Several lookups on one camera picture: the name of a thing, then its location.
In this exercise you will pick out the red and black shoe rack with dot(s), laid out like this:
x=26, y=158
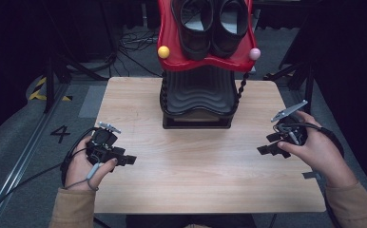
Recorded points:
x=200, y=91

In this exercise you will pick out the person's legs dark trousers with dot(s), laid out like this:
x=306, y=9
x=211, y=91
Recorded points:
x=191, y=221

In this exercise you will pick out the black leather shoe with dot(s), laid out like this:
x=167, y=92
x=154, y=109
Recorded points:
x=194, y=38
x=227, y=41

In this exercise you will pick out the person's right hand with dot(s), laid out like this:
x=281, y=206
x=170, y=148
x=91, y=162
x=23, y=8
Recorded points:
x=322, y=152

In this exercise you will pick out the person's left hand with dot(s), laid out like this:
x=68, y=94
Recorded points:
x=78, y=171

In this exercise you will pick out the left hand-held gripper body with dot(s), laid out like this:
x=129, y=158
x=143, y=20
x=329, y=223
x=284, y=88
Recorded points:
x=102, y=145

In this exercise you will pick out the aluminium floor rail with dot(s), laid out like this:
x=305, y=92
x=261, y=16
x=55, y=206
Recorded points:
x=16, y=171

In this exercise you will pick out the black metal stand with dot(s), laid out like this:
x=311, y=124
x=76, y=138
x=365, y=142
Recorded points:
x=49, y=82
x=308, y=85

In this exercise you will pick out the grey tape piece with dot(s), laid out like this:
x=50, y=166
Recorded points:
x=311, y=175

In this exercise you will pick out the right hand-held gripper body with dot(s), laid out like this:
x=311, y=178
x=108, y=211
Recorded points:
x=294, y=131

